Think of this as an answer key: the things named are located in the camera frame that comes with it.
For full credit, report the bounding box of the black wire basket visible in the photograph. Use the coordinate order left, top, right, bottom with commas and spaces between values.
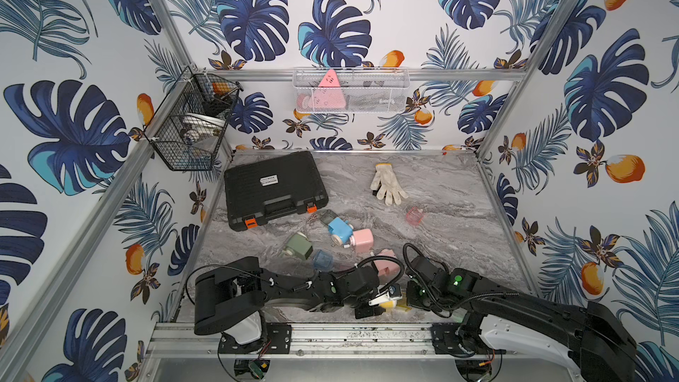
143, 67, 243, 172

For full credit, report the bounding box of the pink pencil sharpener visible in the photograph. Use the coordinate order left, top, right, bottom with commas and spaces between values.
373, 249, 401, 278
344, 229, 374, 254

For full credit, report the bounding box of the clear red-rimmed sharpener tray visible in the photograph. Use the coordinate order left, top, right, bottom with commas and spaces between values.
405, 206, 425, 227

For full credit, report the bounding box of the black plastic tool case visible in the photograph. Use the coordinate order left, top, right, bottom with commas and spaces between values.
224, 151, 329, 232

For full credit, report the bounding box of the clear wall-mounted shelf bin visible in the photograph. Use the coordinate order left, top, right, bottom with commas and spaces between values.
292, 67, 410, 113

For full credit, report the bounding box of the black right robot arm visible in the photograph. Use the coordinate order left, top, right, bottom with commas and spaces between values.
402, 243, 637, 381

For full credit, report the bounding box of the pink triangular object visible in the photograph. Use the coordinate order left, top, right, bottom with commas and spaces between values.
311, 69, 348, 111

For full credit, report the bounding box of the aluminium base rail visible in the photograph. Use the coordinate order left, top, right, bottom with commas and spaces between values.
147, 321, 579, 360

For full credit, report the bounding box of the white knit work glove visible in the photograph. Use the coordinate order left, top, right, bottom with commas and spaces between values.
370, 163, 408, 206

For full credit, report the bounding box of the blue clear sharpener tray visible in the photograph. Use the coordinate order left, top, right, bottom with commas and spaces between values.
313, 250, 334, 272

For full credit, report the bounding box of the blue pencil sharpener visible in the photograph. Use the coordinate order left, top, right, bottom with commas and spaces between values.
328, 217, 354, 247

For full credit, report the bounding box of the yellow clear sharpener tray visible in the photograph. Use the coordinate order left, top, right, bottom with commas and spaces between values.
395, 298, 412, 312

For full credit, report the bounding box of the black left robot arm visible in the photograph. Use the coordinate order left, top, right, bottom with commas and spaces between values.
194, 256, 405, 346

